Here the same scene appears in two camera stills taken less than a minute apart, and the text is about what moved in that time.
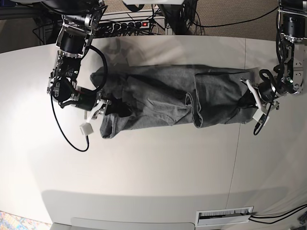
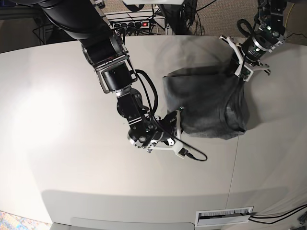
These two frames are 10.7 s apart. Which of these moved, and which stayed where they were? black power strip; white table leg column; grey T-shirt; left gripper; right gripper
Moved: grey T-shirt; right gripper; left gripper
Stayed: white table leg column; black power strip
